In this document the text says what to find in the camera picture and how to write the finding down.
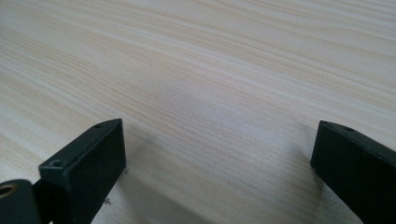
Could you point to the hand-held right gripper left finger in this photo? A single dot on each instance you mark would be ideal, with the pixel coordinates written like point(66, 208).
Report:
point(90, 165)

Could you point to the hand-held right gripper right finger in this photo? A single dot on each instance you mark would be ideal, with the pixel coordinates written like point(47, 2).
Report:
point(355, 168)

